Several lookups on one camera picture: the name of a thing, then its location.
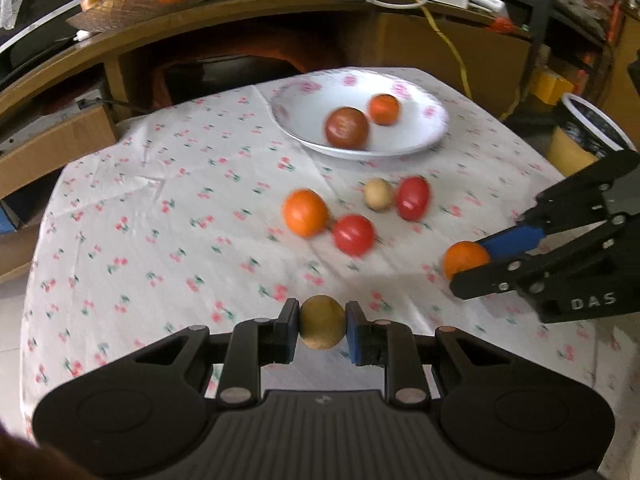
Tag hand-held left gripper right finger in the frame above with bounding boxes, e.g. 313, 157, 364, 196
346, 301, 506, 406

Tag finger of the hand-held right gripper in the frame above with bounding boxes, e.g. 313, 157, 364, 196
477, 149, 640, 262
449, 219, 627, 302

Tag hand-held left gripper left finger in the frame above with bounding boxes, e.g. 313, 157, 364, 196
132, 299, 301, 406

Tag tan round longan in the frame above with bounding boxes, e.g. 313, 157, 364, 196
299, 295, 347, 351
363, 178, 395, 212

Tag small orange tangerine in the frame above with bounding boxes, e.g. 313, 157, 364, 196
367, 93, 401, 127
442, 241, 492, 281
281, 188, 331, 239

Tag round red tomato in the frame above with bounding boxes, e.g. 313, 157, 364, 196
332, 214, 377, 256

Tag oblong red tomato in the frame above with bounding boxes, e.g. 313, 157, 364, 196
395, 176, 431, 222

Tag white floral plate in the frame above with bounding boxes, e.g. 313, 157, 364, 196
270, 67, 450, 161

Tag white bin with black bag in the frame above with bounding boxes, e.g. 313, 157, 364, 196
547, 92, 638, 171

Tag yellow box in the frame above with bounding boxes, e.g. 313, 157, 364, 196
530, 67, 573, 106

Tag cherry print tablecloth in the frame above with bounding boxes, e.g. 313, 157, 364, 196
20, 66, 616, 441

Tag dark red tomato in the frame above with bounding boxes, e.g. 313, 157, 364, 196
324, 106, 372, 151

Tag metal shelf rack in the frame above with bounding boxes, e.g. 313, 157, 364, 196
450, 0, 640, 126

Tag open wooden drawer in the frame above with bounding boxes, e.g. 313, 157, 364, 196
0, 102, 121, 201

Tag glass fruit dish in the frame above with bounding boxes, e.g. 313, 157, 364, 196
66, 0, 246, 36

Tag black flat device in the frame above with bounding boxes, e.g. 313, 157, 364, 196
0, 0, 108, 76

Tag yellow cable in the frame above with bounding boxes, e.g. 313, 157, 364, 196
300, 0, 523, 121

